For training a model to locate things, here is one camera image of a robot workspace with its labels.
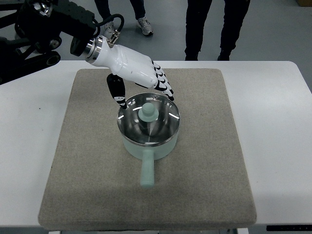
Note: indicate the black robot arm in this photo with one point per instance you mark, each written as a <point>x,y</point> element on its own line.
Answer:
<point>38,25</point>

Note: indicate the grey felt mat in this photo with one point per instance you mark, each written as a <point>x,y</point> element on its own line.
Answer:
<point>202,184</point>

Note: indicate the mint green saucepan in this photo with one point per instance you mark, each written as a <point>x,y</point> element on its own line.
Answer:
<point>148,153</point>

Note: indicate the black control panel strip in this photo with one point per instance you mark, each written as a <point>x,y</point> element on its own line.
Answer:
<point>289,228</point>

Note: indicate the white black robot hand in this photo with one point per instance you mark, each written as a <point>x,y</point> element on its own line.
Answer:
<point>126,64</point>

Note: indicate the person in grey sneakers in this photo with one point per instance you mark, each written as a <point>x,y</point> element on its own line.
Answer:
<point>139,10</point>

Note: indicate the person in black boots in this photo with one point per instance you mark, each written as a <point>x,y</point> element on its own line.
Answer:
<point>211,19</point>

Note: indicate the glass lid with green knob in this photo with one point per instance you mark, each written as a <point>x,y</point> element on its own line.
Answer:
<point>149,119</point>

